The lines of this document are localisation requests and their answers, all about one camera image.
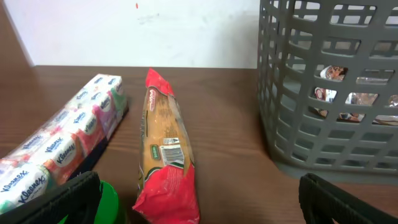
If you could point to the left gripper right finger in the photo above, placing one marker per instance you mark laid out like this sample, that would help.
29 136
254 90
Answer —
322 202

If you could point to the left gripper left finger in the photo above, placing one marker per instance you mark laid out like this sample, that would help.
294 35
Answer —
76 201

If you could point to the spaghetti pack orange ends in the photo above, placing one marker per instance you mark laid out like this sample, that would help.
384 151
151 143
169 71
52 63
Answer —
166 183

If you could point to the Kleenex tissue multipack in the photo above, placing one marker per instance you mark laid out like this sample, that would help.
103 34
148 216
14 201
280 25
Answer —
58 149

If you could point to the green lid spice jar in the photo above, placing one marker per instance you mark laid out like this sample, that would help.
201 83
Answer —
110 210

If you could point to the grey plastic basket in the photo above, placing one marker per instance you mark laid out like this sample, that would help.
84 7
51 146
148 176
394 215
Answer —
296 41

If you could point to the dried mushroom pouch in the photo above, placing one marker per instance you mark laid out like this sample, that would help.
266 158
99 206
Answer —
368 77

